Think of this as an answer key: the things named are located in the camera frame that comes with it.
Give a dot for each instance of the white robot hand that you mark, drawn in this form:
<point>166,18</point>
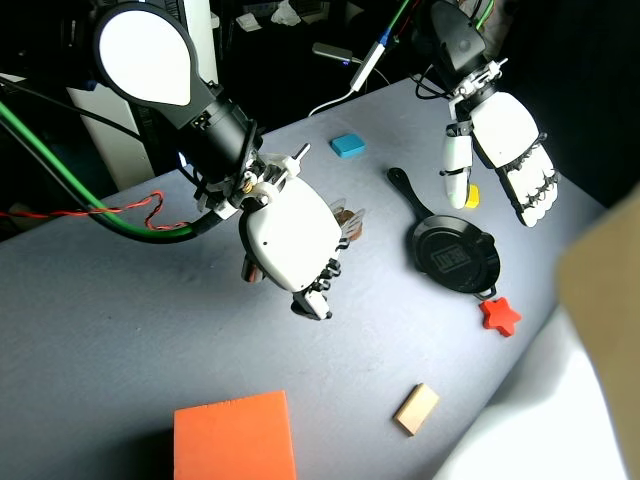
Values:
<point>505,130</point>
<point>290,235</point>

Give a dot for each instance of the brown lumpy object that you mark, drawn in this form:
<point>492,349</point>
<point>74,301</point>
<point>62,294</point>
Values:
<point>356,235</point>

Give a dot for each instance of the black frying pan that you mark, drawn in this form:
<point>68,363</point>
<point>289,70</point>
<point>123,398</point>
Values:
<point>455,257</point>

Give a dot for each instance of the yellow block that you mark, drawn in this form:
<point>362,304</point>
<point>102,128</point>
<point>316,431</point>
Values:
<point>473,197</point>

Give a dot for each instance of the blue rounded block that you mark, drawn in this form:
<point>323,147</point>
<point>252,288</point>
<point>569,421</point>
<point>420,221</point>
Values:
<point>347,145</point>

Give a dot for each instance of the red star block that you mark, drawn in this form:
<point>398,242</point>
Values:
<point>500,316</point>

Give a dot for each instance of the grey metal device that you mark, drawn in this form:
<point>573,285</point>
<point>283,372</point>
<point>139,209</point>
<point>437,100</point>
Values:
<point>332,51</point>

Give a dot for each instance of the blurred beige board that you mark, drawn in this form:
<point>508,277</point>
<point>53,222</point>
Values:
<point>605,300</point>

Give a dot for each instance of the grey table cloth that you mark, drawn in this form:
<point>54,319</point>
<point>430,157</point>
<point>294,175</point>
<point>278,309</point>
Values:
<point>100,325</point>

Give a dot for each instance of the large orange block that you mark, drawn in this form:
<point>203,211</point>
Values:
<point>232,440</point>

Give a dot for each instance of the plain wooden block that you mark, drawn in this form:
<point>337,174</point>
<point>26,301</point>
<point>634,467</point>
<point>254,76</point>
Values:
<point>416,410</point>

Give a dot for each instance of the small white paper slip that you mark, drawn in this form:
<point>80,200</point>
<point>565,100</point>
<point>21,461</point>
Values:
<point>248,22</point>

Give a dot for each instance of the crumpled white paper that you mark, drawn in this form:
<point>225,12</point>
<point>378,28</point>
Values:
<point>286,14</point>

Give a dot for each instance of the blurred white sheet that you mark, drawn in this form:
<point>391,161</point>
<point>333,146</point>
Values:
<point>540,410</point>

